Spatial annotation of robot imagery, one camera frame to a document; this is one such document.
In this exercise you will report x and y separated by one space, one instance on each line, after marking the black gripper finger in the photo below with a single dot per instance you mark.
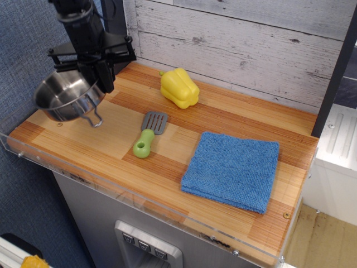
106 75
87 72

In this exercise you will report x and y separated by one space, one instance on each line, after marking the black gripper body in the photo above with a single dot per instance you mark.
89 43

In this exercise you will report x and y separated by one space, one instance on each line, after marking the steel pan with wire handle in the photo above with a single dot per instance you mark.
66 96

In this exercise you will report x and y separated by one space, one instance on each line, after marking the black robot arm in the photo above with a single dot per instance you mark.
69 7

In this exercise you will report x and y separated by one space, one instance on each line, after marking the blue folded cloth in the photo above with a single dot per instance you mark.
234 171

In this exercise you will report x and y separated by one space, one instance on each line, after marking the yellow toy bell pepper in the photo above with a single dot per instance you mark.
178 87

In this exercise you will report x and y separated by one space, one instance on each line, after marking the grey toy fridge cabinet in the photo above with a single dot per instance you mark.
95 214

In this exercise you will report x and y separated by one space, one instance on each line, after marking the silver dispenser button panel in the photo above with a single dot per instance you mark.
141 249

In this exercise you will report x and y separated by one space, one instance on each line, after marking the yellow object at corner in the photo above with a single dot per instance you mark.
34 262

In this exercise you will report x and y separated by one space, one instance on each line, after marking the white toy sink unit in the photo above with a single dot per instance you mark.
331 183

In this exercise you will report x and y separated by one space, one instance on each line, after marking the green handled grey toy spatula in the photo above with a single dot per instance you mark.
154 123

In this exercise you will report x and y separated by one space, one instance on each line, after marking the black vertical post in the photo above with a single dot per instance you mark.
337 75

